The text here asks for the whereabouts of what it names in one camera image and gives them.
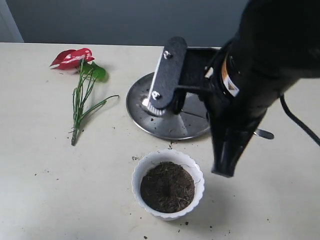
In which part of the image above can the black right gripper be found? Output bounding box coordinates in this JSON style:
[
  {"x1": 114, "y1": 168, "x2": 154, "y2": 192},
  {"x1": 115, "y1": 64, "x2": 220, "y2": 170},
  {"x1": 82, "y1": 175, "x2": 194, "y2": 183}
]
[{"x1": 172, "y1": 41, "x2": 270, "y2": 178}]

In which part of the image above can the long metal spoon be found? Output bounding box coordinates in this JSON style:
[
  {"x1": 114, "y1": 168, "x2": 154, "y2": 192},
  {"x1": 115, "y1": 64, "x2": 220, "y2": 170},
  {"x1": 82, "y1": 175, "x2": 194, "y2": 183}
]
[{"x1": 254, "y1": 129, "x2": 275, "y2": 140}]

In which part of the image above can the red artificial anthurium plant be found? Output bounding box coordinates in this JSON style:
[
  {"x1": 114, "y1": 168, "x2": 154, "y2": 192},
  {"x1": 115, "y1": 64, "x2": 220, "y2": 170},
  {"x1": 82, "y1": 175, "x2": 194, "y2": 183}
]
[{"x1": 49, "y1": 47, "x2": 120, "y2": 147}]

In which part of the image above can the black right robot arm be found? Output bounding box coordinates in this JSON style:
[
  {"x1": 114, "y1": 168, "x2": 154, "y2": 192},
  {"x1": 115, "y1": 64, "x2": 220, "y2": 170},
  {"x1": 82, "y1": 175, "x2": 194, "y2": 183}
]
[{"x1": 179, "y1": 0, "x2": 320, "y2": 178}]

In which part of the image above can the white pot with soil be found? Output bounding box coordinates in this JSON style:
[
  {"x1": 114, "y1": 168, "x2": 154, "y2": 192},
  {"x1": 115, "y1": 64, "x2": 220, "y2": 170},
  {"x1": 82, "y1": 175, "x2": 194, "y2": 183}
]
[{"x1": 131, "y1": 149, "x2": 205, "y2": 221}]

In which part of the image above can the round steel plate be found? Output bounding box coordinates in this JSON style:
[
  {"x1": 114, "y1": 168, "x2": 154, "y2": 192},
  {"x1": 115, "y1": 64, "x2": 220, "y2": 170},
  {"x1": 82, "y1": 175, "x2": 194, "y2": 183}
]
[{"x1": 126, "y1": 72, "x2": 210, "y2": 141}]

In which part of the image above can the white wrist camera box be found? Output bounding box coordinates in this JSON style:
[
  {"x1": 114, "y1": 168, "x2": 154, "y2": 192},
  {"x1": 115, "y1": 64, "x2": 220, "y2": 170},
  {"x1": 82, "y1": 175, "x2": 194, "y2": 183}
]
[{"x1": 142, "y1": 36, "x2": 187, "y2": 117}]

